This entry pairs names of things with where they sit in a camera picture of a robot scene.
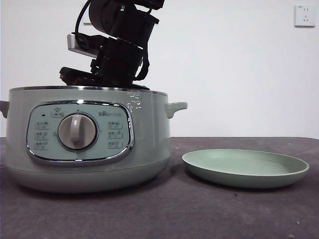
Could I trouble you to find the pale green electric steamer pot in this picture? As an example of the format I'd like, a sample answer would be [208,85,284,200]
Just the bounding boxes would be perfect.
[0,85,188,194]

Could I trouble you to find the pale green round plate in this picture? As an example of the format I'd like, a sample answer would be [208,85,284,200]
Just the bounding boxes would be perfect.
[181,148,311,188]

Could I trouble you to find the black cable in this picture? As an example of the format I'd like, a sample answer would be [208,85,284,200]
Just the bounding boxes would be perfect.
[135,41,151,82]
[75,0,91,35]

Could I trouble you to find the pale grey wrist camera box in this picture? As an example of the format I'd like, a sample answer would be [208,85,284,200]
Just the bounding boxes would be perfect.
[66,32,102,54]

